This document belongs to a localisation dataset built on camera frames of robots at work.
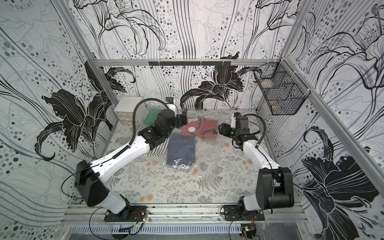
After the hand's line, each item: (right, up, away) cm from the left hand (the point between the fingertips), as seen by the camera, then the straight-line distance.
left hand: (178, 112), depth 78 cm
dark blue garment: (0, -22, +15) cm, 27 cm away
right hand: (+27, -7, +10) cm, 30 cm away
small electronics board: (+36, -57, -7) cm, 68 cm away
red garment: (+13, -8, +26) cm, 30 cm away
